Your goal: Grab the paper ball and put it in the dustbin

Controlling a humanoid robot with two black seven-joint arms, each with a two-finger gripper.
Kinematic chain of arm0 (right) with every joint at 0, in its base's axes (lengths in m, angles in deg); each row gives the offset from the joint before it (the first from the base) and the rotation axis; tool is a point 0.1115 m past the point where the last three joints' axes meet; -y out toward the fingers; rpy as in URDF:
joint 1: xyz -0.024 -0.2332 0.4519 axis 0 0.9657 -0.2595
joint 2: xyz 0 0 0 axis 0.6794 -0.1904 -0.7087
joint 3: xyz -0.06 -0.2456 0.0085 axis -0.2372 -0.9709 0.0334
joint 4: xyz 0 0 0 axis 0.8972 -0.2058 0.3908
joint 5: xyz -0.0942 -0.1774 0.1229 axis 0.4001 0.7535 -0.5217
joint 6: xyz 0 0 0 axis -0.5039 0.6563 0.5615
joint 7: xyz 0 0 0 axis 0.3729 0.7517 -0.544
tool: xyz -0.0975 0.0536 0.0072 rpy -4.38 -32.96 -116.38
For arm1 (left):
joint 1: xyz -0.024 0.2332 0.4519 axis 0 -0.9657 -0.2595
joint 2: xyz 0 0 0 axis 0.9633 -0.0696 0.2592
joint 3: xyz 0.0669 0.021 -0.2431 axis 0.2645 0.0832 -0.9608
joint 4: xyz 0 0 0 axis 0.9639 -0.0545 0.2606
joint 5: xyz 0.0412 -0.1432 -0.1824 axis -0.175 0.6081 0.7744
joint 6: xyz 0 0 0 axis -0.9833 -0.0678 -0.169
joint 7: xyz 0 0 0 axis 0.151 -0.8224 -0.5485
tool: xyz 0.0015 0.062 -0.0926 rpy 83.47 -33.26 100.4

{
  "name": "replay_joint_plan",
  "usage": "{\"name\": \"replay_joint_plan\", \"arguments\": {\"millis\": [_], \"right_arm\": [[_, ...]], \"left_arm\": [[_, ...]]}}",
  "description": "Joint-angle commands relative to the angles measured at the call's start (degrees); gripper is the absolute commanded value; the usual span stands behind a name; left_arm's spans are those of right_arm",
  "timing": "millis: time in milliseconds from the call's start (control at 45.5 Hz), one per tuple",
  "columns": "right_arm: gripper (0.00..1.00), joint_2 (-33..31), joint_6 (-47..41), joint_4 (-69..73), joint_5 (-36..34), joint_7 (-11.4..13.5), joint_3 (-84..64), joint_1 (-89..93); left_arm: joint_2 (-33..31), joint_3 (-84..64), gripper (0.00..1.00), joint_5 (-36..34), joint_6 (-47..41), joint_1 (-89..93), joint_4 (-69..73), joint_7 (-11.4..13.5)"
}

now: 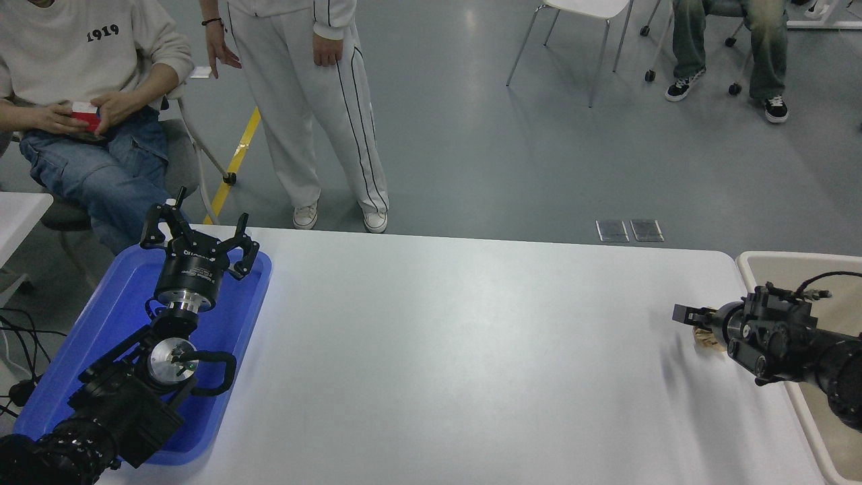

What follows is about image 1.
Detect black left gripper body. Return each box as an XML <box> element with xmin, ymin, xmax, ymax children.
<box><xmin>155</xmin><ymin>241</ymin><xmax>226</xmax><ymax>300</ymax></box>

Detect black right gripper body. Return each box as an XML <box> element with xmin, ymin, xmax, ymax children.
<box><xmin>708</xmin><ymin>302</ymin><xmax>743</xmax><ymax>348</ymax></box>

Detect tan paper ball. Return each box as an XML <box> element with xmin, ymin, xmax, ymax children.
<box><xmin>694</xmin><ymin>326</ymin><xmax>729</xmax><ymax>352</ymax></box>

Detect colourful puzzle cube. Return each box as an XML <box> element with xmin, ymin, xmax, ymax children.
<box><xmin>71</xmin><ymin>101</ymin><xmax>102</xmax><ymax>133</ymax></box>

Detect seated person's left hand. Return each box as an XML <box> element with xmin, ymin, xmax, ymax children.
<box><xmin>90</xmin><ymin>90</ymin><xmax>146</xmax><ymax>133</ymax></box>

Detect seated person's right hand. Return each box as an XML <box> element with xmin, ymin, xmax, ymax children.
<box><xmin>30</xmin><ymin>102</ymin><xmax>86</xmax><ymax>135</ymax></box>

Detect standing person's right hand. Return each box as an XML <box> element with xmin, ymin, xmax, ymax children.
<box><xmin>205</xmin><ymin>22</ymin><xmax>242</xmax><ymax>79</ymax></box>

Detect standing person's left hand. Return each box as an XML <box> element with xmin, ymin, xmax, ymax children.
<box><xmin>312</xmin><ymin>32</ymin><xmax>345</xmax><ymax>67</ymax></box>

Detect grey chair with white legs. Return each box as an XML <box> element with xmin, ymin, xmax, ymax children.
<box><xmin>0</xmin><ymin>81</ymin><xmax>238</xmax><ymax>290</ymax></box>

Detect blue plastic tray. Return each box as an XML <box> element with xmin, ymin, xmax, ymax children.
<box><xmin>13</xmin><ymin>242</ymin><xmax>273</xmax><ymax>467</ymax></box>

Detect standing person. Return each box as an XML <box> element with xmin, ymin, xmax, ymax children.
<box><xmin>201</xmin><ymin>0</ymin><xmax>390</xmax><ymax>234</ymax></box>

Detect small white table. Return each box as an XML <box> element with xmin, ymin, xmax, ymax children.
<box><xmin>0</xmin><ymin>191</ymin><xmax>55</xmax><ymax>311</ymax></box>

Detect large pale bin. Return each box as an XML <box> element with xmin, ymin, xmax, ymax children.
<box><xmin>735</xmin><ymin>251</ymin><xmax>862</xmax><ymax>485</ymax></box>

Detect seated person with cube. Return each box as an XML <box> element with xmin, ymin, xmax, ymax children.
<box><xmin>0</xmin><ymin>0</ymin><xmax>196</xmax><ymax>255</ymax></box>

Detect wheeled office chair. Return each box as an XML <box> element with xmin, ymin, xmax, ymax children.
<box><xmin>640</xmin><ymin>0</ymin><xmax>750</xmax><ymax>96</ymax></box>

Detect seated person in sneakers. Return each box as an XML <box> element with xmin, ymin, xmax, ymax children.
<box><xmin>665</xmin><ymin>0</ymin><xmax>790</xmax><ymax>124</ymax></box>

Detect white table base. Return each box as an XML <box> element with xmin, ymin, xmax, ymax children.
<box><xmin>787</xmin><ymin>0</ymin><xmax>862</xmax><ymax>31</ymax></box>

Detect white metal-legged chair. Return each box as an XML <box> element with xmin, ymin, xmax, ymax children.
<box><xmin>506</xmin><ymin>0</ymin><xmax>635</xmax><ymax>108</ymax></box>

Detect black floor cables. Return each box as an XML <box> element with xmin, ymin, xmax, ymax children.
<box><xmin>0</xmin><ymin>307</ymin><xmax>68</xmax><ymax>418</ymax></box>

